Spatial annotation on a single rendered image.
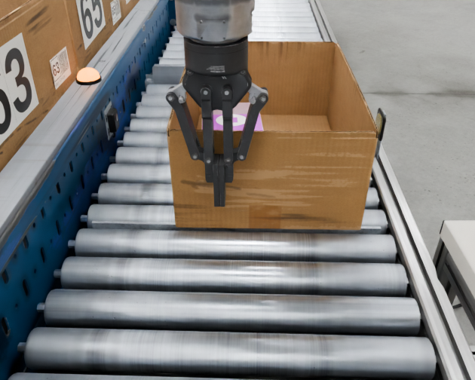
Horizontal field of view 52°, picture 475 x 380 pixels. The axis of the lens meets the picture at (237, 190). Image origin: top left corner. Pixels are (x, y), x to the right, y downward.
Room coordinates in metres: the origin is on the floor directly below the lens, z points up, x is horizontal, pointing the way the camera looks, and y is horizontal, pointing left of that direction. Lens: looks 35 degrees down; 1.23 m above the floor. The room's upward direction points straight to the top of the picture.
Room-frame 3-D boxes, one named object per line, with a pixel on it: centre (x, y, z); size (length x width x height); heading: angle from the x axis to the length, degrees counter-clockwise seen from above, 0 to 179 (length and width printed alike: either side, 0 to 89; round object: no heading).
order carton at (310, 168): (0.78, -0.05, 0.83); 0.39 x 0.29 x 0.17; 179
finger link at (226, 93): (0.56, 0.01, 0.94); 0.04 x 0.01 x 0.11; 178
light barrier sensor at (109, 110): (0.84, 0.24, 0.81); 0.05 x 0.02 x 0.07; 178
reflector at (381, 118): (0.83, -0.27, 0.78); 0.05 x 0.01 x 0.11; 178
